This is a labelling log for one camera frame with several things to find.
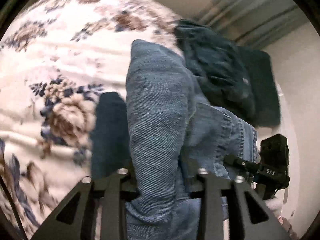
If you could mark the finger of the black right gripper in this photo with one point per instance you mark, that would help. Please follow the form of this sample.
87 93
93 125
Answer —
241 165

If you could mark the blue denim pants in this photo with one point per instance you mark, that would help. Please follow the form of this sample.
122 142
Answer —
172 124

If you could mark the dark green folded cloth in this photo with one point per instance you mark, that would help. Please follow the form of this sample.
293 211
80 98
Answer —
239 79

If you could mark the dark folded garment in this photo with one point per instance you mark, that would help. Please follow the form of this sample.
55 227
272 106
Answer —
110 137

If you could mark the grey striped curtain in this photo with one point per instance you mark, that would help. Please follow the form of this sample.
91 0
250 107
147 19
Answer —
253 23

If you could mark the floral patterned bedspread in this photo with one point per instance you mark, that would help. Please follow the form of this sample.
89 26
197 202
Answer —
57 58

